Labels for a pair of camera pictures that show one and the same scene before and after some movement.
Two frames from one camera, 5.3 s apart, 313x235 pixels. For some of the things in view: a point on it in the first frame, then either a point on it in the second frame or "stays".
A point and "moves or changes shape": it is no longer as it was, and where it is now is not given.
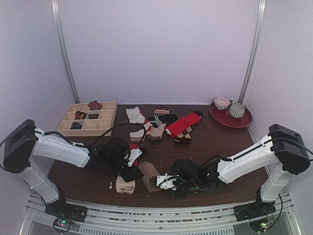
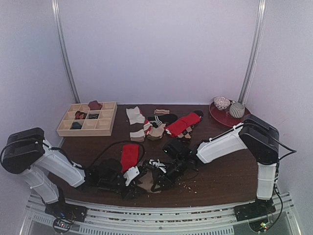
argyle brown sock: [184, 138] stays
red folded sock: [182, 124] stays
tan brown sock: [147, 172] moves or changes shape
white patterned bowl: [221, 103] stays
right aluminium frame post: [262, 10] stays
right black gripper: [176, 185] → [161, 178]
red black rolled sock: [80, 115] stays
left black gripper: [130, 176] → [130, 193]
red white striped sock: [147, 126] stays
